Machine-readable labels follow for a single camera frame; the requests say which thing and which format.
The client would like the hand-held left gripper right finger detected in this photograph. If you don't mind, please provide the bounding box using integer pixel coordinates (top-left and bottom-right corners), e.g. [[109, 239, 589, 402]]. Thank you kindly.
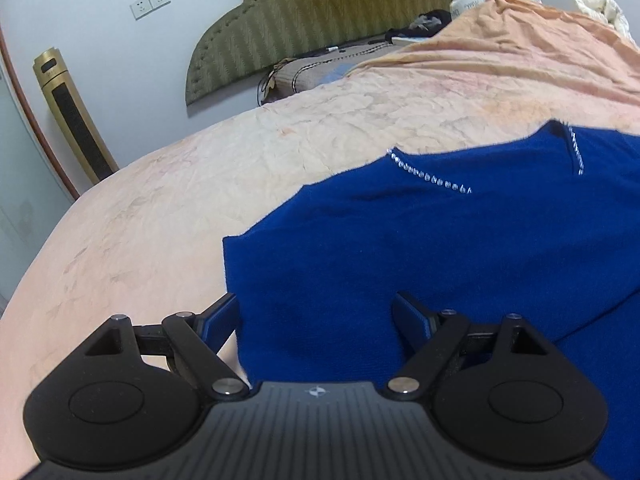
[[386, 290, 556, 402]]

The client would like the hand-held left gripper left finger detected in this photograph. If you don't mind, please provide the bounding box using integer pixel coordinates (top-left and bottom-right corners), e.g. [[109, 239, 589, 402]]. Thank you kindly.
[[83, 292, 252, 402]]

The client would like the blue knitted sweater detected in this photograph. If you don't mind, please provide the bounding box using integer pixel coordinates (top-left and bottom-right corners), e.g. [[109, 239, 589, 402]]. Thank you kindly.
[[221, 120, 640, 480]]

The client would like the dark clothes pile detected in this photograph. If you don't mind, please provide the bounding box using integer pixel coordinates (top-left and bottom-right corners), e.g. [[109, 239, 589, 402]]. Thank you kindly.
[[384, 8, 454, 44]]

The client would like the peach floral bedspread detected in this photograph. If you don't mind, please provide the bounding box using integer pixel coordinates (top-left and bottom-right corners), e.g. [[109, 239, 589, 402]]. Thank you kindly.
[[0, 0, 640, 480]]

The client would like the gold tower fan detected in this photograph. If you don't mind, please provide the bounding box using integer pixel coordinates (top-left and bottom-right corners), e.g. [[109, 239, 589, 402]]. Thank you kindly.
[[32, 47, 120, 187]]

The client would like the grey striped pillow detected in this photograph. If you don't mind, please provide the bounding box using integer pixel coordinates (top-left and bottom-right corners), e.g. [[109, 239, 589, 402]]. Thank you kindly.
[[256, 41, 402, 107]]

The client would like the green padded headboard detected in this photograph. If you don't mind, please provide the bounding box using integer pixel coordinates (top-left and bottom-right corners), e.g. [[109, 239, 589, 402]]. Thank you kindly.
[[185, 0, 484, 107]]

